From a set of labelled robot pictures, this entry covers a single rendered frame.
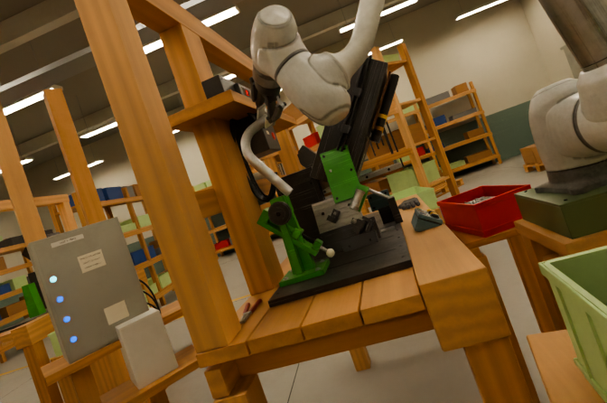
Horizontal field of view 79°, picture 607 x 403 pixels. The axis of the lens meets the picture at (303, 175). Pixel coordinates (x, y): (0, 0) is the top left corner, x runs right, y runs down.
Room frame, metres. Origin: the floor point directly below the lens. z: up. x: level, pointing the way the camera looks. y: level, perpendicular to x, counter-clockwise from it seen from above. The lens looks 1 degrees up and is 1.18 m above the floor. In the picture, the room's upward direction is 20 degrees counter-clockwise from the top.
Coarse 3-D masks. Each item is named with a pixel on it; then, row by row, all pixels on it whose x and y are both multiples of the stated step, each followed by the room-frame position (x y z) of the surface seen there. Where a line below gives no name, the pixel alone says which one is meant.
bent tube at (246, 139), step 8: (256, 120) 1.17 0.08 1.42; (264, 120) 1.16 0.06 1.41; (248, 128) 1.14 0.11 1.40; (256, 128) 1.15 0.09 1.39; (248, 136) 1.13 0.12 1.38; (240, 144) 1.13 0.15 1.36; (248, 144) 1.13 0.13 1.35; (248, 152) 1.12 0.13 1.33; (248, 160) 1.11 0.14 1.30; (256, 160) 1.11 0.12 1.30; (256, 168) 1.11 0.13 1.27; (264, 168) 1.11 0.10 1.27; (264, 176) 1.11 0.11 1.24; (272, 176) 1.10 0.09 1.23; (280, 184) 1.10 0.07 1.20; (288, 192) 1.09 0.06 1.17
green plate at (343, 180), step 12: (324, 156) 1.47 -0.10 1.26; (336, 156) 1.46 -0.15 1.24; (348, 156) 1.44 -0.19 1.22; (324, 168) 1.46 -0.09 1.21; (336, 168) 1.45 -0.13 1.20; (348, 168) 1.44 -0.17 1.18; (336, 180) 1.44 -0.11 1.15; (348, 180) 1.43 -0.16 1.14; (336, 192) 1.43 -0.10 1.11; (348, 192) 1.42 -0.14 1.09
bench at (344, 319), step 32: (352, 288) 0.98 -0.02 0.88; (384, 288) 0.90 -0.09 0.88; (416, 288) 0.82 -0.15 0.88; (256, 320) 1.00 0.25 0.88; (288, 320) 0.91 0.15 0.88; (320, 320) 0.84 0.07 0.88; (352, 320) 0.82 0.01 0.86; (384, 320) 0.89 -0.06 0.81; (416, 320) 0.87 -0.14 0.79; (224, 352) 0.89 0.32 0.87; (256, 352) 0.87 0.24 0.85; (288, 352) 0.94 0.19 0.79; (320, 352) 0.93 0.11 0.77; (352, 352) 2.27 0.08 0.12; (480, 352) 0.77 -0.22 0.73; (512, 352) 0.76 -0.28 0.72; (224, 384) 0.90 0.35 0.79; (256, 384) 0.95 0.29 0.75; (480, 384) 0.78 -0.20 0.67; (512, 384) 0.77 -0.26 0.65
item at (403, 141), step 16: (400, 48) 4.15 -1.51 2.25; (400, 64) 4.17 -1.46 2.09; (416, 80) 4.14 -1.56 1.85; (416, 96) 4.16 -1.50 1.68; (288, 112) 5.69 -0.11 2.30; (400, 112) 3.91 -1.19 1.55; (288, 128) 5.59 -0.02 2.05; (320, 128) 5.09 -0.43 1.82; (384, 128) 4.06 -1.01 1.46; (400, 128) 3.93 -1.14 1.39; (416, 128) 4.18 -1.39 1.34; (432, 128) 4.13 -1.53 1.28; (304, 144) 5.48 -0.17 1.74; (384, 144) 4.28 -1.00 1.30; (400, 144) 4.11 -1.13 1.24; (416, 144) 3.96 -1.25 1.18; (384, 160) 4.20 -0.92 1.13; (400, 160) 4.01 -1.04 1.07; (416, 160) 3.90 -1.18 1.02; (432, 160) 4.21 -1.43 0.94; (400, 176) 4.17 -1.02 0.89; (416, 176) 3.95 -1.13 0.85; (432, 176) 4.15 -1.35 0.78; (448, 176) 4.12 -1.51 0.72; (368, 192) 4.75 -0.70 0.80; (368, 208) 4.83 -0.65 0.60
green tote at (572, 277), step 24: (552, 264) 0.53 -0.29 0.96; (576, 264) 0.52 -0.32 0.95; (600, 264) 0.51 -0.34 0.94; (552, 288) 0.53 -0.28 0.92; (576, 288) 0.44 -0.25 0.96; (600, 288) 0.52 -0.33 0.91; (576, 312) 0.46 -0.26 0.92; (600, 312) 0.38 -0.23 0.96; (576, 336) 0.49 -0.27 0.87; (600, 336) 0.41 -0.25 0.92; (576, 360) 0.54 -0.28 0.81; (600, 360) 0.44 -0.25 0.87; (600, 384) 0.47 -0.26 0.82
